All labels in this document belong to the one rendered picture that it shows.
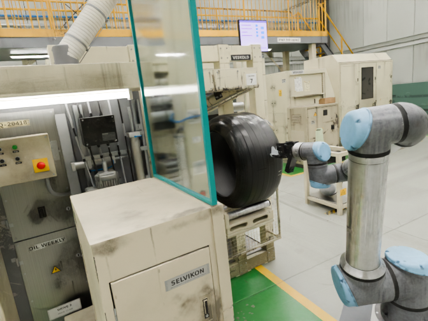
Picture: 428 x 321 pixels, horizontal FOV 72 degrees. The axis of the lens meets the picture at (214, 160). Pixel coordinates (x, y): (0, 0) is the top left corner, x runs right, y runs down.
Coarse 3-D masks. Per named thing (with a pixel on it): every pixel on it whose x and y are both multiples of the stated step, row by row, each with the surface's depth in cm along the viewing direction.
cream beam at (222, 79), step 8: (208, 72) 194; (216, 72) 197; (224, 72) 200; (232, 72) 203; (240, 72) 207; (248, 72) 210; (256, 72) 213; (208, 80) 195; (216, 80) 198; (224, 80) 201; (232, 80) 204; (240, 80) 208; (208, 88) 196; (216, 88) 199; (224, 88) 202; (232, 88) 205; (240, 88) 209; (248, 88) 212
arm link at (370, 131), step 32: (352, 128) 84; (384, 128) 81; (352, 160) 89; (384, 160) 86; (352, 192) 93; (384, 192) 91; (352, 224) 98; (352, 256) 103; (352, 288) 104; (384, 288) 104
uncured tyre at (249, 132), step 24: (216, 120) 181; (240, 120) 173; (264, 120) 179; (216, 144) 215; (240, 144) 164; (264, 144) 168; (216, 168) 217; (240, 168) 165; (240, 192) 170; (264, 192) 176
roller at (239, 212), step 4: (264, 200) 192; (268, 200) 191; (252, 204) 186; (256, 204) 186; (260, 204) 187; (264, 204) 188; (268, 204) 190; (240, 208) 182; (244, 208) 182; (248, 208) 183; (252, 208) 184; (256, 208) 185; (260, 208) 187; (228, 212) 178; (232, 212) 178; (236, 212) 178; (240, 212) 179; (244, 212) 181; (248, 212) 183; (232, 216) 176; (236, 216) 178
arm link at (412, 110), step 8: (400, 104) 89; (408, 104) 83; (408, 112) 81; (416, 112) 81; (424, 112) 84; (416, 120) 81; (424, 120) 82; (416, 128) 82; (424, 128) 83; (408, 136) 83; (416, 136) 84; (424, 136) 87; (392, 144) 96; (400, 144) 91; (408, 144) 89; (416, 144) 91; (392, 152) 102; (336, 168) 137; (344, 168) 133; (344, 176) 137
